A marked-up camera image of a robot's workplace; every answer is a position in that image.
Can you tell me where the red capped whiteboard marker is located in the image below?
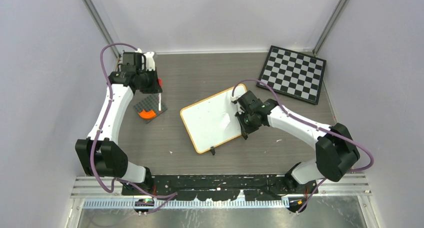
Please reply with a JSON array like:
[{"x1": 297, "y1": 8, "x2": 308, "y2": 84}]
[{"x1": 158, "y1": 78, "x2": 162, "y2": 113}]

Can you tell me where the white whiteboard orange frame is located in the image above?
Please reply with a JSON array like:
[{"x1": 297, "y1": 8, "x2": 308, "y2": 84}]
[{"x1": 180, "y1": 83, "x2": 247, "y2": 154}]

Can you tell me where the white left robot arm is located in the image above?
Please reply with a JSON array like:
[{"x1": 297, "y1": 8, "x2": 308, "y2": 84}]
[{"x1": 75, "y1": 49, "x2": 163, "y2": 195}]

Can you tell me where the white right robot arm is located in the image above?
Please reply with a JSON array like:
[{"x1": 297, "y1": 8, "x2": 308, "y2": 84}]
[{"x1": 231, "y1": 91, "x2": 360, "y2": 193}]

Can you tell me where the grey studded building plate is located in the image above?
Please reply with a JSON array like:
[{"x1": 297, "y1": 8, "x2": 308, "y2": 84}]
[{"x1": 133, "y1": 94, "x2": 168, "y2": 124}]

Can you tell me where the orange curved block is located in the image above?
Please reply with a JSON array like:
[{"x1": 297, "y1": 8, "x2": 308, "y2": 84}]
[{"x1": 138, "y1": 109, "x2": 158, "y2": 121}]

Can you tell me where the black white checkerboard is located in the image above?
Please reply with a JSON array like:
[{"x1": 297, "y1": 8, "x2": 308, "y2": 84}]
[{"x1": 256, "y1": 45, "x2": 327, "y2": 105}]

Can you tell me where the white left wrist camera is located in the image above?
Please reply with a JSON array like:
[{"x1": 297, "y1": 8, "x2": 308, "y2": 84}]
[{"x1": 135, "y1": 48, "x2": 156, "y2": 72}]

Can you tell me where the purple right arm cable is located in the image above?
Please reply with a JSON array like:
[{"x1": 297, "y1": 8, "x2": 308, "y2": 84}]
[{"x1": 231, "y1": 79, "x2": 375, "y2": 215}]

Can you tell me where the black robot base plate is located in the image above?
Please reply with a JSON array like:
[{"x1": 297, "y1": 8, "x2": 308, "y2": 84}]
[{"x1": 121, "y1": 174, "x2": 317, "y2": 202}]

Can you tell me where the aluminium rail frame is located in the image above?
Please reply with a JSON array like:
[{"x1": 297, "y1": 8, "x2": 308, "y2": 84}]
[{"x1": 71, "y1": 173, "x2": 372, "y2": 212}]

